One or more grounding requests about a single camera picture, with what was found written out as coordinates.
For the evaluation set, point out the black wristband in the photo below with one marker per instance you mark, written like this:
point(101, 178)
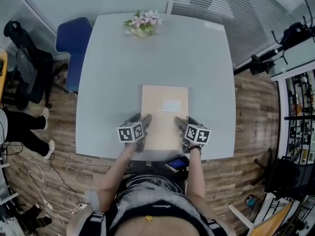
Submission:
point(195, 148)

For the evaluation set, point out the person's left forearm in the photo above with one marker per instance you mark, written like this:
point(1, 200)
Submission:
point(115, 171)

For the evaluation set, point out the white power strip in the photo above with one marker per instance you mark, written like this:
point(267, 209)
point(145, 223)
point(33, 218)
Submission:
point(48, 203)

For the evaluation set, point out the black display shelf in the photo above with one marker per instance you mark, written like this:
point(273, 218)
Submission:
point(301, 117)

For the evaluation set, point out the person's grey striped top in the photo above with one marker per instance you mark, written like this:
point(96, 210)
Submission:
point(152, 205)

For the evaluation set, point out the blue chair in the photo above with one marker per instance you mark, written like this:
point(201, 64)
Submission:
point(73, 50)

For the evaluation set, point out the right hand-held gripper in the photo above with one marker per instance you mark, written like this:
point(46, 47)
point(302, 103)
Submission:
point(197, 134)

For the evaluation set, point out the orange wooden desk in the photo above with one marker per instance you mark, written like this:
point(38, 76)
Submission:
point(3, 70)

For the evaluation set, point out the orange board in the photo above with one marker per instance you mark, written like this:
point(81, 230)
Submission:
point(273, 221)

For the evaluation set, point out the black office chair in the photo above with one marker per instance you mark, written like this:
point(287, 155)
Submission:
point(29, 65)

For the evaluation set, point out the grey backpack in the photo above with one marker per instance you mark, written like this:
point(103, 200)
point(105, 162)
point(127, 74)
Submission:
point(25, 67)

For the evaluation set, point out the gold pendant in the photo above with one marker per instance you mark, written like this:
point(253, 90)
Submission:
point(148, 218)

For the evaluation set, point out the beige folder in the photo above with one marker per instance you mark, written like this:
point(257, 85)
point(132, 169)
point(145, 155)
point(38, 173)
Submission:
point(164, 107)

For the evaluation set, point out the black camera on stand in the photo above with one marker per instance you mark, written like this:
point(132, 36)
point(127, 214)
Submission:
point(261, 64)

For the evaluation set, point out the phone with blue screen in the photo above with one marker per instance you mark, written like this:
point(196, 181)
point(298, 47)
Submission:
point(176, 164)

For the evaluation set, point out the black mesh chair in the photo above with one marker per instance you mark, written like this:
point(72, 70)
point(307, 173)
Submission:
point(290, 176)

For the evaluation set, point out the pink flowers in pot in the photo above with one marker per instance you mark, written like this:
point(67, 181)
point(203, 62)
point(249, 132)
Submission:
point(144, 23)

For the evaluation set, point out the black bag on floor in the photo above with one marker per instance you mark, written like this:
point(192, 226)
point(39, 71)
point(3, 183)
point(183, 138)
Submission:
point(35, 216)

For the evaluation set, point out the white sticker on table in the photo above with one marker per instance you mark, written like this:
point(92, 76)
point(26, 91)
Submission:
point(213, 25)

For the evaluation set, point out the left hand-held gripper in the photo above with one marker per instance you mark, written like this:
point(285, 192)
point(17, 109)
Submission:
point(130, 132)

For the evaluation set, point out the white table frame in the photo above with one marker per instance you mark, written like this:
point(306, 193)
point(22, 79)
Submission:
point(242, 214)

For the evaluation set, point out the person's right forearm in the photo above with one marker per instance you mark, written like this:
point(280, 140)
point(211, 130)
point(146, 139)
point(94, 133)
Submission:
point(197, 173)

